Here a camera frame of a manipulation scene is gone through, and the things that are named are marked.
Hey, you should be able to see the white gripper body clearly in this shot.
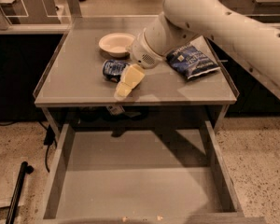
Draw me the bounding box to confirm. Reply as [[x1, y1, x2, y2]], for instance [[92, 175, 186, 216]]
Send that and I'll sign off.
[[129, 33, 162, 69]]

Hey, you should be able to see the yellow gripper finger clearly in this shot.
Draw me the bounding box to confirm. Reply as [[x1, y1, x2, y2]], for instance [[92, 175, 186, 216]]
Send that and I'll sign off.
[[114, 64, 145, 100]]

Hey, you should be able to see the blue pepsi can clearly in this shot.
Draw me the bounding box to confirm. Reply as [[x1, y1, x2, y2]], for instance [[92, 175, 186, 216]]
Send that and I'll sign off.
[[103, 60, 129, 83]]

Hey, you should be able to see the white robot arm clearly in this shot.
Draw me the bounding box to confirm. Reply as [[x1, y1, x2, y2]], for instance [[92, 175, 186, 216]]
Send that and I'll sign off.
[[127, 0, 280, 100]]

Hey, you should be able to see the open grey top drawer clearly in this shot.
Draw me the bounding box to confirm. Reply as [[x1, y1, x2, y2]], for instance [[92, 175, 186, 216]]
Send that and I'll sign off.
[[35, 122, 266, 224]]

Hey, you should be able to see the white bowl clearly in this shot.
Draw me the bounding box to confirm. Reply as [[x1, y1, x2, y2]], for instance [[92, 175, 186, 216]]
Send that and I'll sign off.
[[99, 33, 135, 58]]

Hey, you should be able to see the white label tag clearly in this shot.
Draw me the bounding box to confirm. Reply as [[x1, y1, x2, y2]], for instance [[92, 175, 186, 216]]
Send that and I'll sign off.
[[107, 105, 124, 116]]

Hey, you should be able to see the grey cabinet table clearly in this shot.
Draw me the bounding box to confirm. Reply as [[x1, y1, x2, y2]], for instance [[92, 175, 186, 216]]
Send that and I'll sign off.
[[35, 15, 238, 134]]

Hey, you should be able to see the blue chip bag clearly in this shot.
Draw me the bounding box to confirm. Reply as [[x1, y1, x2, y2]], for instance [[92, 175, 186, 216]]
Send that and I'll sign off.
[[166, 45, 219, 80]]

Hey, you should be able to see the grey background desk left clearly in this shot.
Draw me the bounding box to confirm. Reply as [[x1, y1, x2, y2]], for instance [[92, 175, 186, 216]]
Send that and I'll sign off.
[[0, 0, 61, 31]]

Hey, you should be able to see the black pole on floor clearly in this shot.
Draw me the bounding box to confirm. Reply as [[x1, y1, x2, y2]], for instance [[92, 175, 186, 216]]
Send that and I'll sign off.
[[6, 161, 34, 224]]

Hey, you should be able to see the black floor cable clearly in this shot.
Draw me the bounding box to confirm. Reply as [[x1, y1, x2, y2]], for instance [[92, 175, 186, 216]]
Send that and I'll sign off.
[[0, 120, 58, 174]]

